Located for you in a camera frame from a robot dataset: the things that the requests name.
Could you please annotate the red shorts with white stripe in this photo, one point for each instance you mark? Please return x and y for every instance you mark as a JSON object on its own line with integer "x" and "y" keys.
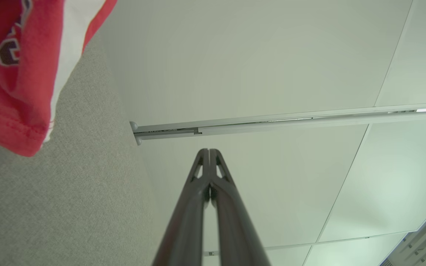
{"x": 13, "y": 99}

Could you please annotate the white ceiling light fixture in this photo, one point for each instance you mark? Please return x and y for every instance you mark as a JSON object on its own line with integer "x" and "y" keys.
{"x": 423, "y": 236}

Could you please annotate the grey partition joining post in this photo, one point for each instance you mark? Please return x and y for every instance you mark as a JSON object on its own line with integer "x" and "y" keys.
{"x": 272, "y": 123}

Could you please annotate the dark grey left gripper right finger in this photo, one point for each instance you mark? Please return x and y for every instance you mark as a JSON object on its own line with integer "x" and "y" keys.
{"x": 235, "y": 229}

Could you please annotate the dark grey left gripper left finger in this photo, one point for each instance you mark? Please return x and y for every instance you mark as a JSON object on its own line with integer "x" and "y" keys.
{"x": 183, "y": 229}

